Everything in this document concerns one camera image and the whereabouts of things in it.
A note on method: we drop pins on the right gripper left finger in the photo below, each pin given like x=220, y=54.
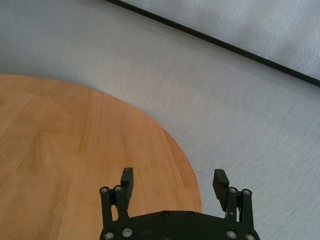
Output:
x=117, y=200

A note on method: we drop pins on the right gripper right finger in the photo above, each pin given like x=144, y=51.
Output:
x=232, y=202

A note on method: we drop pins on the black wall trim strip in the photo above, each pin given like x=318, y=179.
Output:
x=212, y=41

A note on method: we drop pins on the white foam wall panel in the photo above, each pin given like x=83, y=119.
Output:
x=250, y=25

